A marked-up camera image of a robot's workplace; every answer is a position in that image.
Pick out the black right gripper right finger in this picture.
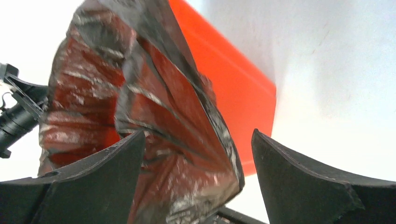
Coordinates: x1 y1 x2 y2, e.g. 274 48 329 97
251 130 396 224

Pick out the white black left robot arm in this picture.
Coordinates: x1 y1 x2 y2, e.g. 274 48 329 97
0 63 48 159

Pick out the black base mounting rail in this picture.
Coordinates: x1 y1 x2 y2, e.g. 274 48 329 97
216 207 266 224

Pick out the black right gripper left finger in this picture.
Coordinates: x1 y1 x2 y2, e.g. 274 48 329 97
0 131 145 224

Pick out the black plastic trash bag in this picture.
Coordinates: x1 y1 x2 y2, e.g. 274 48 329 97
38 0 245 224

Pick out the orange plastic trash bin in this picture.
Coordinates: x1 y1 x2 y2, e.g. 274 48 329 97
170 0 276 176

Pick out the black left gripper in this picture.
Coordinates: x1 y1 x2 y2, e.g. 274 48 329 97
0 64 48 121

